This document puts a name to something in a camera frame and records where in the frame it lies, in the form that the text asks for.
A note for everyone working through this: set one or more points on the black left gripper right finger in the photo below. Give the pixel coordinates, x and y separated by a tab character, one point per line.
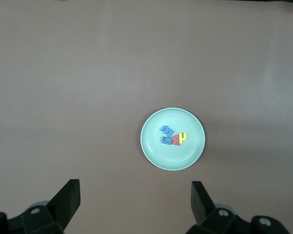
200	202

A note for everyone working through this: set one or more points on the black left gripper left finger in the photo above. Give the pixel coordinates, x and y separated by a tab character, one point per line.
68	200

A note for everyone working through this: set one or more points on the red foam small w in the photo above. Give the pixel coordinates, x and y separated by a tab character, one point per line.
176	140

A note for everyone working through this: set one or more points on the yellow foam small h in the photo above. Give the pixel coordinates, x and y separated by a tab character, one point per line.
183	137

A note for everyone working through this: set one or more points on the blue foam small g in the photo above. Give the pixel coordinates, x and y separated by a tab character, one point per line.
165	141

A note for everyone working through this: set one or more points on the blue foam small m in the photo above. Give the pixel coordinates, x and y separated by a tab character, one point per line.
167	130

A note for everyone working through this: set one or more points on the green plate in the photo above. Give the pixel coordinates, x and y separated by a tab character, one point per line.
173	156

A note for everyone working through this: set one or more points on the brown table cover sheet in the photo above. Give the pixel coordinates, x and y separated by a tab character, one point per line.
88	85

